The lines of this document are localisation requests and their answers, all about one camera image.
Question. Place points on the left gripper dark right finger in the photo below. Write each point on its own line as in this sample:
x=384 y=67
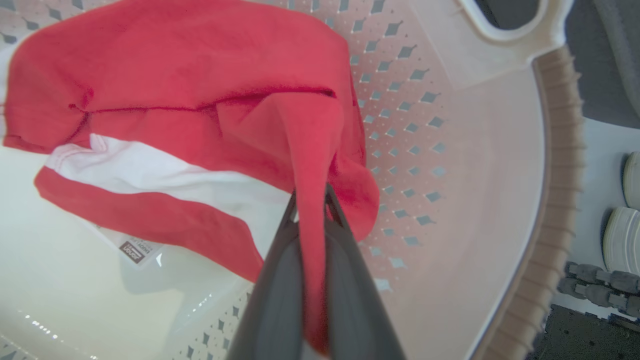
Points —
x=355 y=305

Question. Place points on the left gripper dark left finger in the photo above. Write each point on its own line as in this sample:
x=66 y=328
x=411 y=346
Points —
x=275 y=305

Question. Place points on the red garment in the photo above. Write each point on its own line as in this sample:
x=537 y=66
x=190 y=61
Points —
x=175 y=90

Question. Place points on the grey robot base linkage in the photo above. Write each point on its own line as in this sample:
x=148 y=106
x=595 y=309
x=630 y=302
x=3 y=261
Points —
x=600 y=287

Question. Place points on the brown basket label sticker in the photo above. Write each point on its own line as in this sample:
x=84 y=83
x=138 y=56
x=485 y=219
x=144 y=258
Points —
x=137 y=251

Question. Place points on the beige plastic laundry basket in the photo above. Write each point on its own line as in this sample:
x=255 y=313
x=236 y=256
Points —
x=475 y=175

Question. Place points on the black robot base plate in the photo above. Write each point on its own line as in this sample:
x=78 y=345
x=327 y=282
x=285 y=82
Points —
x=585 y=337

